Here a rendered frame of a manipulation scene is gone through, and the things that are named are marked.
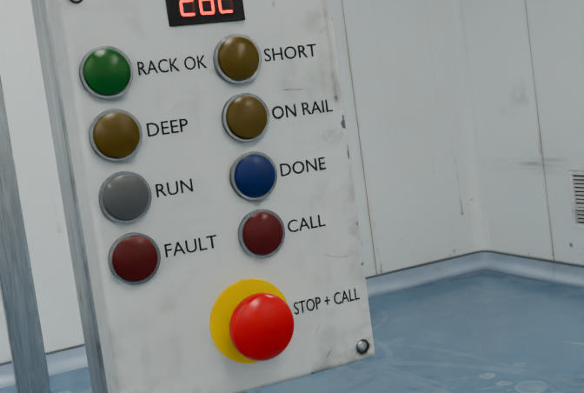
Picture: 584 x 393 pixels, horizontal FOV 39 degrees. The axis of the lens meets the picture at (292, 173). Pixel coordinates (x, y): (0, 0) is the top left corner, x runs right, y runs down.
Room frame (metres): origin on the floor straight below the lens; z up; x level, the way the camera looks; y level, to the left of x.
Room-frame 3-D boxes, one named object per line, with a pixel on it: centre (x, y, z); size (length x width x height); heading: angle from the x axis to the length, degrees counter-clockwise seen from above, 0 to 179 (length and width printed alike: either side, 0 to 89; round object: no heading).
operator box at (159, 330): (0.53, 0.05, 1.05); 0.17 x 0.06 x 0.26; 113
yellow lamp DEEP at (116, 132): (0.47, 0.10, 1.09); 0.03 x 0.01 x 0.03; 113
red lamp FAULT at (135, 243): (0.47, 0.10, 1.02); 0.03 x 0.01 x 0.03; 113
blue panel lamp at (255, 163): (0.50, 0.02, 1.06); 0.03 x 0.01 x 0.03; 113
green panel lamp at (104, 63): (0.47, 0.10, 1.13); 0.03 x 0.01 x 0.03; 113
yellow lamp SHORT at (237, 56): (0.50, 0.02, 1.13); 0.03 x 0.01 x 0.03; 113
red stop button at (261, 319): (0.49, 0.04, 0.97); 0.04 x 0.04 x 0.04; 23
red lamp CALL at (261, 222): (0.50, 0.02, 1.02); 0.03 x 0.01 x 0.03; 113
